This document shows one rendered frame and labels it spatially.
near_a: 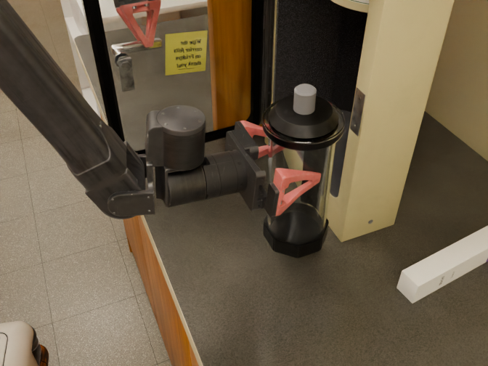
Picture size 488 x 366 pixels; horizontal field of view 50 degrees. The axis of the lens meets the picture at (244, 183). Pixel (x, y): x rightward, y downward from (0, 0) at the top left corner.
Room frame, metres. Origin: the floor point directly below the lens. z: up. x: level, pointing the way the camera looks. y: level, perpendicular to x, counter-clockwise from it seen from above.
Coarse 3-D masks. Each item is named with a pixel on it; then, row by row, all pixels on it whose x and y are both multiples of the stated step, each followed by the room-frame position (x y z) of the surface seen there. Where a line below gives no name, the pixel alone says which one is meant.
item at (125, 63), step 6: (120, 60) 0.77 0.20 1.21; (126, 60) 0.77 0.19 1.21; (120, 66) 0.76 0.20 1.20; (126, 66) 0.76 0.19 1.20; (120, 72) 0.76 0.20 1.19; (126, 72) 0.77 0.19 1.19; (132, 72) 0.77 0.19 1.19; (126, 78) 0.77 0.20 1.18; (132, 78) 0.77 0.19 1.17; (126, 84) 0.77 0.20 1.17; (132, 84) 0.77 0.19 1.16; (126, 90) 0.77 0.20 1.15
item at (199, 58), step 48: (144, 0) 0.80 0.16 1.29; (192, 0) 0.84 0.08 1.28; (240, 0) 0.87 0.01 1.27; (144, 48) 0.80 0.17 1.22; (192, 48) 0.83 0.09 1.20; (240, 48) 0.87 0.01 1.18; (144, 96) 0.79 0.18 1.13; (192, 96) 0.83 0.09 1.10; (240, 96) 0.87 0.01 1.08; (144, 144) 0.79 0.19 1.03
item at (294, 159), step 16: (336, 112) 0.58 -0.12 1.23; (272, 128) 0.55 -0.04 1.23; (336, 128) 0.55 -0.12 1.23; (272, 144) 0.55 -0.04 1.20; (304, 144) 0.52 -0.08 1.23; (272, 160) 0.55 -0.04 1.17; (288, 160) 0.53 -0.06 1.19; (304, 160) 0.53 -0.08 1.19; (320, 160) 0.53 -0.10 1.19; (272, 176) 0.55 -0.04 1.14; (304, 192) 0.53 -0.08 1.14; (320, 192) 0.54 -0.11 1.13; (288, 208) 0.53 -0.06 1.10; (304, 208) 0.53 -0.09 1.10; (320, 208) 0.54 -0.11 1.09; (272, 224) 0.55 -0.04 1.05; (288, 224) 0.53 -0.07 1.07; (304, 224) 0.53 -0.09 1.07; (320, 224) 0.54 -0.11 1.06; (288, 240) 0.53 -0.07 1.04; (304, 240) 0.53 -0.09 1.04
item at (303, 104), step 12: (300, 84) 0.58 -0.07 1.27; (288, 96) 0.60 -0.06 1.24; (300, 96) 0.56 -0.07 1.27; (312, 96) 0.56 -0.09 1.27; (276, 108) 0.57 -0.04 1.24; (288, 108) 0.57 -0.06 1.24; (300, 108) 0.56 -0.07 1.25; (312, 108) 0.56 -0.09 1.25; (324, 108) 0.57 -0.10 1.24; (276, 120) 0.56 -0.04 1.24; (288, 120) 0.55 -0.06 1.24; (300, 120) 0.55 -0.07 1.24; (312, 120) 0.55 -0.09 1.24; (324, 120) 0.55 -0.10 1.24; (336, 120) 0.56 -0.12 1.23; (288, 132) 0.53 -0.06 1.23; (300, 132) 0.53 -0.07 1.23; (312, 132) 0.53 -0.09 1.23; (324, 132) 0.53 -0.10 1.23
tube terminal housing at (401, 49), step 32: (384, 0) 0.62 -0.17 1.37; (416, 0) 0.63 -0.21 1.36; (448, 0) 0.66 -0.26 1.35; (384, 32) 0.62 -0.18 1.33; (416, 32) 0.64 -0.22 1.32; (384, 64) 0.62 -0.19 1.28; (416, 64) 0.64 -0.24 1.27; (384, 96) 0.63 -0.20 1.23; (416, 96) 0.65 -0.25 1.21; (384, 128) 0.63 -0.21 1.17; (416, 128) 0.66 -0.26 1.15; (352, 160) 0.62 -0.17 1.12; (384, 160) 0.64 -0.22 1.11; (352, 192) 0.62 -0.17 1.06; (384, 192) 0.64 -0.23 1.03; (352, 224) 0.62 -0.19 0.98; (384, 224) 0.65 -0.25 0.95
